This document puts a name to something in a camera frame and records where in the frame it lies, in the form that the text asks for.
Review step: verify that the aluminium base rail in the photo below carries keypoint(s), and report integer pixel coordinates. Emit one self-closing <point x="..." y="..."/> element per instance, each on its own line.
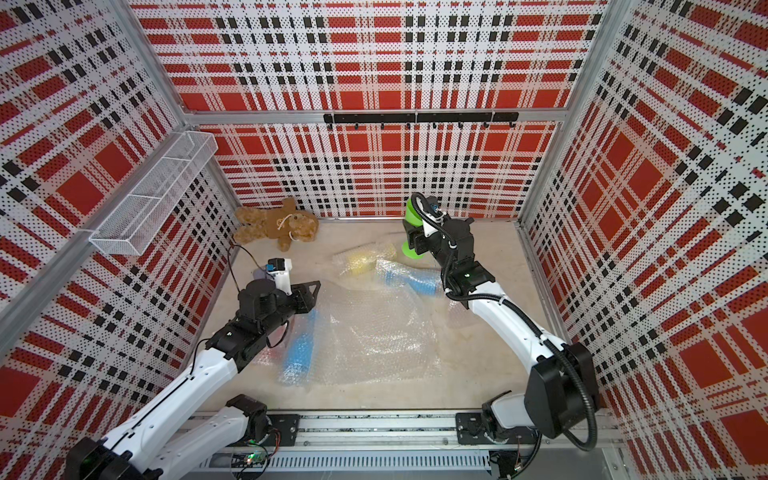
<point x="415" y="440"/>

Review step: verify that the green circuit board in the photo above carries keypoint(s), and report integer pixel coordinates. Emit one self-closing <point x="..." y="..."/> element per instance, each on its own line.
<point x="249" y="461"/>

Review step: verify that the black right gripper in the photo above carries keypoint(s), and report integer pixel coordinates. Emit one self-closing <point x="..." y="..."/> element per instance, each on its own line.
<point x="420" y="243"/>

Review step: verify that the bubble wrap sheet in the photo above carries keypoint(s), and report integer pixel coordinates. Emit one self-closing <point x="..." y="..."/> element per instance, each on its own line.
<point x="372" y="336"/>

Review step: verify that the blue glass in bubble wrap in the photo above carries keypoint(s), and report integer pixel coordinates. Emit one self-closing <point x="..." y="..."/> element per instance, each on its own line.
<point x="297" y="359"/>

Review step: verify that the black hook rail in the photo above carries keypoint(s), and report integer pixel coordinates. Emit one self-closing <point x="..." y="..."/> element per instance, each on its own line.
<point x="421" y="117"/>

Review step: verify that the white wire mesh basket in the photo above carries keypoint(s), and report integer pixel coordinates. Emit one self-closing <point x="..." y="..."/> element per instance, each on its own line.
<point x="132" y="225"/>

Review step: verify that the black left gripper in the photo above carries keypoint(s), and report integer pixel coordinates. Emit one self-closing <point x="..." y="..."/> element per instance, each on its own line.
<point x="303" y="298"/>

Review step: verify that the brown teddy bear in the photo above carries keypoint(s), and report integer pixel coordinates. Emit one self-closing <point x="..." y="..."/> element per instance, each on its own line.
<point x="286" y="224"/>

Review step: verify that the pink glass in bubble wrap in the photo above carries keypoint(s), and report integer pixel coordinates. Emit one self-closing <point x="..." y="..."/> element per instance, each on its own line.
<point x="270" y="356"/>

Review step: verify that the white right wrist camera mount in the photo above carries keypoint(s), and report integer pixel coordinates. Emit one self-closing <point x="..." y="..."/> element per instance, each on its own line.
<point x="431" y="218"/>

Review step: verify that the yellow glass in bubble wrap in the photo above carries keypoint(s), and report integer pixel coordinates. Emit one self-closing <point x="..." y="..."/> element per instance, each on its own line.
<point x="363" y="258"/>

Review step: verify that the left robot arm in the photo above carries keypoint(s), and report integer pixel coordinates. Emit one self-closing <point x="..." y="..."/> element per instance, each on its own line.
<point x="147" y="445"/>

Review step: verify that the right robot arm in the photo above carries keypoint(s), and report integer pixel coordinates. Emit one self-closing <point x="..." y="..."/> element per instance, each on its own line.
<point x="561" y="396"/>

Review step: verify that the light blue wrapped glass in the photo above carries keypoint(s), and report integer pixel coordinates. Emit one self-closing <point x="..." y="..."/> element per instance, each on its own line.
<point x="425" y="282"/>

